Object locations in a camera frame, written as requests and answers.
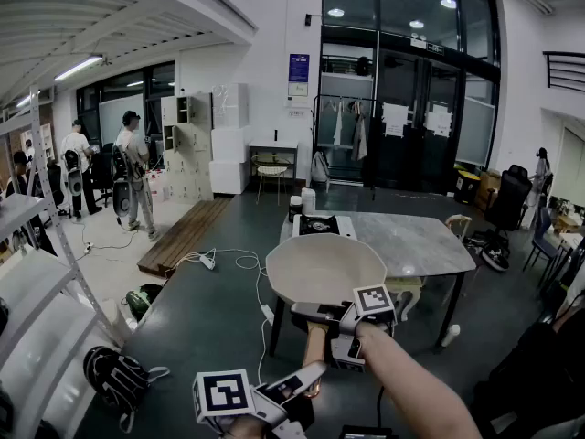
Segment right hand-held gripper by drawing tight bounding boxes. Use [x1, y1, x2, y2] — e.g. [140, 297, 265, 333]
[290, 283, 397, 375]

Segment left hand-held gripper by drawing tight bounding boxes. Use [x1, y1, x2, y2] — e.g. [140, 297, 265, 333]
[192, 361, 328, 439]

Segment beige frying pan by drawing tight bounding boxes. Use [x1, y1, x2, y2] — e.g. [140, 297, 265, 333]
[265, 232, 388, 401]

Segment white appliance with dark window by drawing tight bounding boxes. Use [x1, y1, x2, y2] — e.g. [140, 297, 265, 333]
[292, 214, 358, 241]

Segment person's left forearm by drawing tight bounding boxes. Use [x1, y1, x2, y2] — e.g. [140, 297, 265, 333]
[221, 414, 275, 439]

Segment person's right forearm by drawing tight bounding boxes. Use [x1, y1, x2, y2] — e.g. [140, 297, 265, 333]
[356, 321, 484, 439]

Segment black display monitor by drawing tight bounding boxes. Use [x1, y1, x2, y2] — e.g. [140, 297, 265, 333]
[340, 425, 394, 439]

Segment cream carved chair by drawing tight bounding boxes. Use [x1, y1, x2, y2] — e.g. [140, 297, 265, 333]
[445, 214, 473, 241]
[386, 275, 429, 322]

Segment grey backpack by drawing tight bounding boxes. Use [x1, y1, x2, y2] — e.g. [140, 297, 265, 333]
[311, 150, 330, 183]

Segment wooden slat platform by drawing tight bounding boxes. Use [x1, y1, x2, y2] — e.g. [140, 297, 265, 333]
[136, 197, 234, 278]

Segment white foam box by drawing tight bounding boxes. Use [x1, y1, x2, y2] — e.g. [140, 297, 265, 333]
[208, 160, 251, 196]
[209, 125, 252, 164]

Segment black clothes rack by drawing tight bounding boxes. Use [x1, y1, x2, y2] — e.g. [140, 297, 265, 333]
[312, 93, 378, 200]

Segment green black bag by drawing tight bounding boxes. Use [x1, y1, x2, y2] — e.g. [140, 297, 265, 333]
[125, 283, 165, 322]

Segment white side table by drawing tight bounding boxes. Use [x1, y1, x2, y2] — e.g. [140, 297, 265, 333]
[249, 138, 300, 187]

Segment black glass double door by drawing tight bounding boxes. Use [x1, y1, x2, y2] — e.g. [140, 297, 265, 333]
[319, 25, 502, 196]

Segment grey hanging garment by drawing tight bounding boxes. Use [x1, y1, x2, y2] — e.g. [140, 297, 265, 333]
[350, 112, 368, 162]

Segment black white patterned backpack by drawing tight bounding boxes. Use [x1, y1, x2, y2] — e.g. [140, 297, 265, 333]
[82, 345, 171, 434]

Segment black white backpack rig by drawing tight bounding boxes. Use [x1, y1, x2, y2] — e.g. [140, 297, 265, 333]
[63, 149, 84, 196]
[482, 240, 511, 273]
[112, 144, 134, 219]

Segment beige metal lockers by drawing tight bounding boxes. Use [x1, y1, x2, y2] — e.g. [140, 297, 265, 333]
[160, 92, 215, 205]

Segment black bin with yellow lid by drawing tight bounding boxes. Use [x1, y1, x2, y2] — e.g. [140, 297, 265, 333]
[453, 170, 482, 206]

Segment white paper sheet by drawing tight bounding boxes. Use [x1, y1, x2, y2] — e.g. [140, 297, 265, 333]
[425, 104, 453, 137]
[381, 102, 410, 137]

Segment cardboard box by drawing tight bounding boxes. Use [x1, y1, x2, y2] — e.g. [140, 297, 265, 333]
[474, 169, 503, 212]

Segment tall wrapped white box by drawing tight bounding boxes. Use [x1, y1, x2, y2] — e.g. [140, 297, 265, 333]
[210, 83, 250, 130]

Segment black office chair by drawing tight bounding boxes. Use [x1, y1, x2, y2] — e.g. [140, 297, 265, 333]
[484, 164, 534, 237]
[90, 143, 115, 208]

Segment dark blue chair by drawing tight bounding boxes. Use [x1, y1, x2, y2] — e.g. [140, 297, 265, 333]
[523, 206, 557, 273]

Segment whiteboard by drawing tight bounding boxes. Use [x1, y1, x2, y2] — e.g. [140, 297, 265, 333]
[99, 93, 146, 145]

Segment white metal shelf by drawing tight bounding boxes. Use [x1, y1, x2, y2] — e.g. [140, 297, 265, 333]
[0, 84, 122, 439]

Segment tube ceiling light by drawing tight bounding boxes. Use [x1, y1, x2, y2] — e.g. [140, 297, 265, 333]
[53, 55, 104, 82]

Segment black balcony railing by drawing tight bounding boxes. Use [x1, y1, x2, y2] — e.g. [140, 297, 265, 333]
[542, 51, 585, 93]

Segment white adapter cable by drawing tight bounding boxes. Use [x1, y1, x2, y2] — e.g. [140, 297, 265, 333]
[257, 320, 271, 386]

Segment white power strip cable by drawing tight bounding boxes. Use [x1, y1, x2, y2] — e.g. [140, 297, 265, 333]
[164, 247, 275, 310]

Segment gold wire chair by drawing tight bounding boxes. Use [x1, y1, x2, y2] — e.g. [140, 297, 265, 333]
[250, 153, 293, 206]

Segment blue wall poster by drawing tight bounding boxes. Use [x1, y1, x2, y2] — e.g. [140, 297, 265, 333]
[288, 53, 311, 83]

